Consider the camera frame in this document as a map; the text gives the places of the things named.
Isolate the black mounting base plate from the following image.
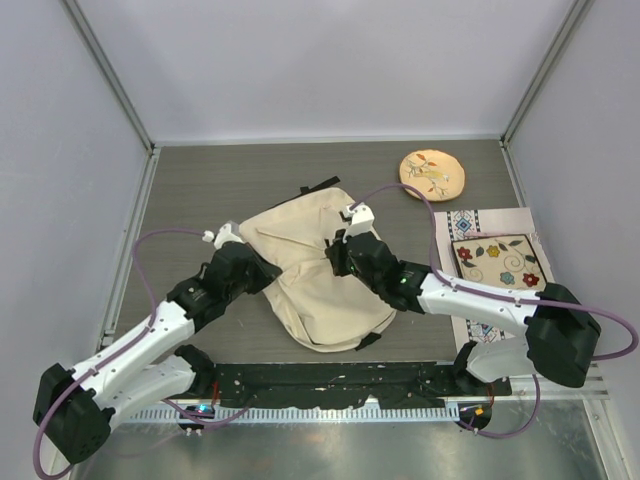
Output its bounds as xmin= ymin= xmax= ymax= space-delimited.
xmin=164 ymin=360 xmax=514 ymax=409

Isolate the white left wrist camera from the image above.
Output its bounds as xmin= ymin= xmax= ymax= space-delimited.
xmin=201 ymin=221 xmax=244 ymax=250

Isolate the white slotted cable duct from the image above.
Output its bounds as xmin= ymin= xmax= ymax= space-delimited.
xmin=126 ymin=401 xmax=460 ymax=424

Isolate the round bird pattern plate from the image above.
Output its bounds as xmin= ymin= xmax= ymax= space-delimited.
xmin=399 ymin=149 xmax=466 ymax=202

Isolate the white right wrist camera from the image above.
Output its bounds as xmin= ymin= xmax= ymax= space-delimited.
xmin=340 ymin=203 xmax=375 ymax=242

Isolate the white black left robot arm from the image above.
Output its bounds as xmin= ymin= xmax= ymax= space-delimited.
xmin=33 ymin=241 xmax=282 ymax=465

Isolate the patterned white placemat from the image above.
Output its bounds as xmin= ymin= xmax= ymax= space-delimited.
xmin=431 ymin=207 xmax=551 ymax=351

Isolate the cream canvas backpack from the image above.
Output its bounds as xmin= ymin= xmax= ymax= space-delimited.
xmin=239 ymin=177 xmax=396 ymax=353

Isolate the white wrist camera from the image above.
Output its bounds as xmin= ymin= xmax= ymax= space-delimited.
xmin=201 ymin=221 xmax=244 ymax=250
xmin=340 ymin=203 xmax=375 ymax=242

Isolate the square flower pattern plate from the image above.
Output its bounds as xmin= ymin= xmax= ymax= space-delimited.
xmin=451 ymin=235 xmax=547 ymax=291

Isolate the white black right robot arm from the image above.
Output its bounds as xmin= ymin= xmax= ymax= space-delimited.
xmin=325 ymin=230 xmax=601 ymax=395

